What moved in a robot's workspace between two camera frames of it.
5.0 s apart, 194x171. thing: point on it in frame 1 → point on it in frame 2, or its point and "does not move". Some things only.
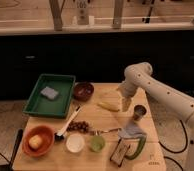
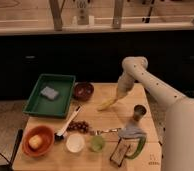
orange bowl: (47, 137) does not move
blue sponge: (49, 92) does not move
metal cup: (139, 111) does not move
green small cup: (97, 143) does not move
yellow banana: (108, 106) → (106, 103)
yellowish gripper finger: (125, 103) → (116, 99)
